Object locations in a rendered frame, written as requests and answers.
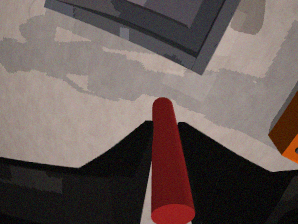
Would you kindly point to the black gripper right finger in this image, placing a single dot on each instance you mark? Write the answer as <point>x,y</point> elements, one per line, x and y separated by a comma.
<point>228,189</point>

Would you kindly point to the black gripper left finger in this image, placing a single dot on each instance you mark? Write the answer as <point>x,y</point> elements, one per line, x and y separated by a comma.
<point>108,190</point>

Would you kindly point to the red peg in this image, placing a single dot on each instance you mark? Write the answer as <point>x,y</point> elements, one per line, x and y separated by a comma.
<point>171,194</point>

